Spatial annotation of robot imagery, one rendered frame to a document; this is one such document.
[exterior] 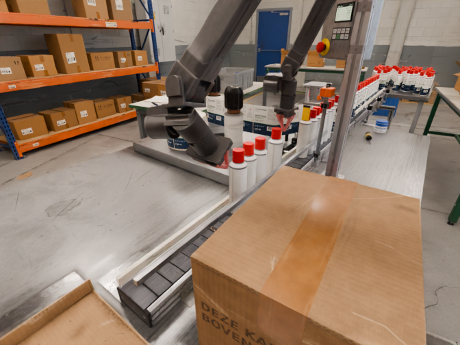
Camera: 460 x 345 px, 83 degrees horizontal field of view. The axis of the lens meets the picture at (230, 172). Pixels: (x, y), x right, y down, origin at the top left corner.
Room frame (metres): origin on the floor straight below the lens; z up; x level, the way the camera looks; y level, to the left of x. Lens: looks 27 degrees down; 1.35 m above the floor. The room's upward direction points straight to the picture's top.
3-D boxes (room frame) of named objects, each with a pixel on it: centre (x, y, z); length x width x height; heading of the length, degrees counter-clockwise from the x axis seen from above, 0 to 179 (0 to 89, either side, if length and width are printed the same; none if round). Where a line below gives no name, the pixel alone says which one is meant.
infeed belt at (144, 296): (1.01, -0.29, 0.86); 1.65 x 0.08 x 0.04; 144
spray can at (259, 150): (0.75, -0.09, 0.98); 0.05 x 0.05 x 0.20
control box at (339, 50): (1.05, -0.42, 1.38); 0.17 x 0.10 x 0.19; 19
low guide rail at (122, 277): (0.80, -0.09, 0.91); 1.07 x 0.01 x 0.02; 144
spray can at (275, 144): (0.84, -0.16, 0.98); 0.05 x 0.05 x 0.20
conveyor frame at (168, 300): (1.01, -0.29, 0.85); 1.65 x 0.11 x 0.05; 144
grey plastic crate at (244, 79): (3.32, 0.00, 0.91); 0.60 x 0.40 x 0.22; 156
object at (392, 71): (2.94, -1.85, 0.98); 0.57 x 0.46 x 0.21; 54
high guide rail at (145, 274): (0.76, -0.15, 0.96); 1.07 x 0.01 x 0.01; 144
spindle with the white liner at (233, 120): (1.12, -0.02, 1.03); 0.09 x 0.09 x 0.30
